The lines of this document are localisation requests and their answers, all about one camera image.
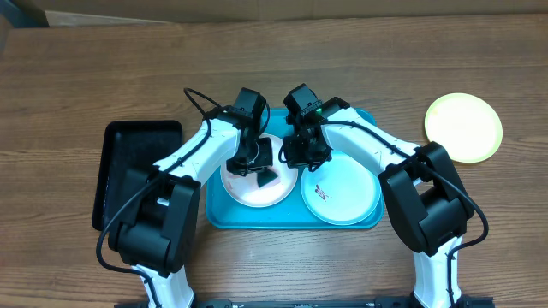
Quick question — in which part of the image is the light blue plate with stain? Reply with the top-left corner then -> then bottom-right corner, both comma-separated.
301,151 -> 384,228

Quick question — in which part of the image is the black rectangular tray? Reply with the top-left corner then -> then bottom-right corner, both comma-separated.
92,120 -> 183,231

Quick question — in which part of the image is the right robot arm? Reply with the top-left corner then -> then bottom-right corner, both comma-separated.
282,84 -> 479,307

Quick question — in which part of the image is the yellow-green plate with stain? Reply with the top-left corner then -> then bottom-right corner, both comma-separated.
424,93 -> 503,163

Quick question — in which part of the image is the green and pink sponge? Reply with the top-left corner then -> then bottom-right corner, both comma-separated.
257,167 -> 278,187

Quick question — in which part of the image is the teal plastic serving tray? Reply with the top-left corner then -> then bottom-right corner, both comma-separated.
205,107 -> 384,231

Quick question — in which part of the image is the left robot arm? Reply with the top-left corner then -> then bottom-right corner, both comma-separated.
96,88 -> 277,307

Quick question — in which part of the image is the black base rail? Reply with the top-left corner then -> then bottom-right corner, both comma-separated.
113,295 -> 496,308

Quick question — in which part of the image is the white plate with stain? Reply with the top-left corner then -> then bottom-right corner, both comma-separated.
221,133 -> 299,208

